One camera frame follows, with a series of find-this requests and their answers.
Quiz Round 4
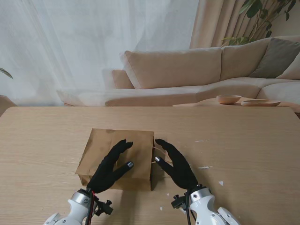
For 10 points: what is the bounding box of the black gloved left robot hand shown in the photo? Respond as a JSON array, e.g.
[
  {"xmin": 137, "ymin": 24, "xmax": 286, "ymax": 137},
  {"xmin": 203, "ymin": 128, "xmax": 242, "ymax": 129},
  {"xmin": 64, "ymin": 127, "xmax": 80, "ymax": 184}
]
[{"xmin": 86, "ymin": 138, "xmax": 135, "ymax": 194}]

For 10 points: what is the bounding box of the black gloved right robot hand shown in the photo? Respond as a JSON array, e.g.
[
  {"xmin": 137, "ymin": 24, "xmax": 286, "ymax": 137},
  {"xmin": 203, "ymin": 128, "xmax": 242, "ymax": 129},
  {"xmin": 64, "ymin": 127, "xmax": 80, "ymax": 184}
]
[{"xmin": 154, "ymin": 138, "xmax": 199, "ymax": 190}]

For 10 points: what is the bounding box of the brown paper bag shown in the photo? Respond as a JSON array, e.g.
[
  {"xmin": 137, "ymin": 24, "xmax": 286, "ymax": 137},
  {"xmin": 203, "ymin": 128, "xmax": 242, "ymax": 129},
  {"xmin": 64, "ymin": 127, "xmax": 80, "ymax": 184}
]
[{"xmin": 75, "ymin": 127, "xmax": 174, "ymax": 191}]

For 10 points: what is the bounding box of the wooden coffee table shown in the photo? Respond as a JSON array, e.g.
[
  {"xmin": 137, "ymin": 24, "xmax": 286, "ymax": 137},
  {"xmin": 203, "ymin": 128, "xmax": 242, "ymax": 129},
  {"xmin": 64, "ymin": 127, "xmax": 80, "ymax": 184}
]
[{"xmin": 172, "ymin": 97, "xmax": 300, "ymax": 118}]

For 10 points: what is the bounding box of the wooden bowl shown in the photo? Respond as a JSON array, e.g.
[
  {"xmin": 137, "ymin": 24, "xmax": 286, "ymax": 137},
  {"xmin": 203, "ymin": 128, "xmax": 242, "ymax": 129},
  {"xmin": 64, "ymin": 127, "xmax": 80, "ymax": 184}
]
[{"xmin": 216, "ymin": 94, "xmax": 241, "ymax": 105}]

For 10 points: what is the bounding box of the beige sofa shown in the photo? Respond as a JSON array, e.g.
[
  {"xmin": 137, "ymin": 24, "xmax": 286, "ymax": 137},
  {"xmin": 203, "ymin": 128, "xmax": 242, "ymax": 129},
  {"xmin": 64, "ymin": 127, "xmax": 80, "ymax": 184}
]
[{"xmin": 57, "ymin": 35, "xmax": 300, "ymax": 107}]

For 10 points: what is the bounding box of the shallow wooden dish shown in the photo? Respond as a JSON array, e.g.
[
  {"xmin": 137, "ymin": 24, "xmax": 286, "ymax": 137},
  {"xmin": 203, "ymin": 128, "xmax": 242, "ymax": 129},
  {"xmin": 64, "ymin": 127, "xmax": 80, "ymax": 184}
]
[{"xmin": 240, "ymin": 99, "xmax": 281, "ymax": 107}]

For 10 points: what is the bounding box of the beige planter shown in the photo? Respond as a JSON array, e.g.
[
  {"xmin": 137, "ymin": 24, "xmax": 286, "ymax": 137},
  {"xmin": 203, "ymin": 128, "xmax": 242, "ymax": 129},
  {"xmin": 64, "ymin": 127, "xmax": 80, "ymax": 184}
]
[{"xmin": 0, "ymin": 95, "xmax": 17, "ymax": 117}]

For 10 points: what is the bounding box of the white sheer curtain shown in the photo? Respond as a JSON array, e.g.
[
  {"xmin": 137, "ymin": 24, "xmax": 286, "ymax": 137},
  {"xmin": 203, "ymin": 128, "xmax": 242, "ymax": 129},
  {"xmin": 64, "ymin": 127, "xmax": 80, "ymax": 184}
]
[{"xmin": 0, "ymin": 0, "xmax": 200, "ymax": 107}]

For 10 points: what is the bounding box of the single green plant leaf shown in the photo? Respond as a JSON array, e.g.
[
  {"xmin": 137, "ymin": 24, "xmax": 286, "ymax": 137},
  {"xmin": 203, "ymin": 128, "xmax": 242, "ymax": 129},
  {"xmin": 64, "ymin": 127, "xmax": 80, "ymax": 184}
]
[{"xmin": 0, "ymin": 67, "xmax": 14, "ymax": 79}]

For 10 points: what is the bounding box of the beige cushion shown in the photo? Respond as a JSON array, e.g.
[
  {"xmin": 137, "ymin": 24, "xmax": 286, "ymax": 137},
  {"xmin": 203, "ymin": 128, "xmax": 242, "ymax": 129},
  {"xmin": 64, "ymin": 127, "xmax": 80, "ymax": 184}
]
[{"xmin": 276, "ymin": 58, "xmax": 300, "ymax": 80}]

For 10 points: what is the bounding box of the grey cushion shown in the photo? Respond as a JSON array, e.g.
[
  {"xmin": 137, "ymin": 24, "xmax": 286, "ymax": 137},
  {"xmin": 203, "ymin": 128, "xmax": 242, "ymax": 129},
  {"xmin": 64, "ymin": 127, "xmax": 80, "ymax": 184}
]
[{"xmin": 249, "ymin": 37, "xmax": 300, "ymax": 79}]

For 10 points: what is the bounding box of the beige curtain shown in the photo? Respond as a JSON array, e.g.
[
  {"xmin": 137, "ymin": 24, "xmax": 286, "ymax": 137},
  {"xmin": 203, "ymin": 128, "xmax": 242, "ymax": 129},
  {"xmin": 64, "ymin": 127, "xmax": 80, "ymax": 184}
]
[{"xmin": 189, "ymin": 0, "xmax": 261, "ymax": 49}]

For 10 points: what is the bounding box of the tall green leafy plant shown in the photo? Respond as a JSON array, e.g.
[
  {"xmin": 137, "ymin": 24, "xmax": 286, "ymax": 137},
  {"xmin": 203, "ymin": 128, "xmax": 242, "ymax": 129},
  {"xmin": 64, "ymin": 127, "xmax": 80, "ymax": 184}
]
[{"xmin": 221, "ymin": 0, "xmax": 298, "ymax": 46}]

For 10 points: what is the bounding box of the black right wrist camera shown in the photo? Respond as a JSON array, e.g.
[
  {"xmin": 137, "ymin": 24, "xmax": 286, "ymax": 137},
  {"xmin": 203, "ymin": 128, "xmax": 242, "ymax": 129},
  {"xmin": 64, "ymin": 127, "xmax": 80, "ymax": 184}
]
[{"xmin": 171, "ymin": 194, "xmax": 188, "ymax": 209}]

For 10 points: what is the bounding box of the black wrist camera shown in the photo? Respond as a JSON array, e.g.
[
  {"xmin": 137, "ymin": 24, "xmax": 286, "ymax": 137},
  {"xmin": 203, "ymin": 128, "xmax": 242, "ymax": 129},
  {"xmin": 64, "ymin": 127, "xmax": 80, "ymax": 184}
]
[
  {"xmin": 96, "ymin": 199, "xmax": 114, "ymax": 216},
  {"xmin": 171, "ymin": 194, "xmax": 188, "ymax": 209}
]

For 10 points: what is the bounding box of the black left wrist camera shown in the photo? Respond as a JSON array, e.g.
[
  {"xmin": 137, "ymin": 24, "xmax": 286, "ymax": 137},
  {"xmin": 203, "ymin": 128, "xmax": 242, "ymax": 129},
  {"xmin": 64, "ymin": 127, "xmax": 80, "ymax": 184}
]
[{"xmin": 96, "ymin": 199, "xmax": 114, "ymax": 216}]

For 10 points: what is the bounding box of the right arm red black cable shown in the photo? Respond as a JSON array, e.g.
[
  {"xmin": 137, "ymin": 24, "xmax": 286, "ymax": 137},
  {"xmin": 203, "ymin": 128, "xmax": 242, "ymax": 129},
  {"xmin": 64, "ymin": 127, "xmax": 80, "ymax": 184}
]
[{"xmin": 184, "ymin": 189, "xmax": 195, "ymax": 225}]

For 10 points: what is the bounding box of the arm red black cable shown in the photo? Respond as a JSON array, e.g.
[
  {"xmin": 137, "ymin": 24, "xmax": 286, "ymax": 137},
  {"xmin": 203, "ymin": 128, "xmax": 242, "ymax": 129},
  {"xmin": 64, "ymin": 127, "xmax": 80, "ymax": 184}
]
[
  {"xmin": 184, "ymin": 189, "xmax": 195, "ymax": 225},
  {"xmin": 85, "ymin": 189, "xmax": 97, "ymax": 225}
]

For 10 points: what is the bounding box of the left arm red black cable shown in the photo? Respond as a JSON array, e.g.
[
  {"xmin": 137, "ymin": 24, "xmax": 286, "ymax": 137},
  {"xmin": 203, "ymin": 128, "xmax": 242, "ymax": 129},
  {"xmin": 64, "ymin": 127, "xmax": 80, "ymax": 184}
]
[{"xmin": 85, "ymin": 189, "xmax": 97, "ymax": 225}]

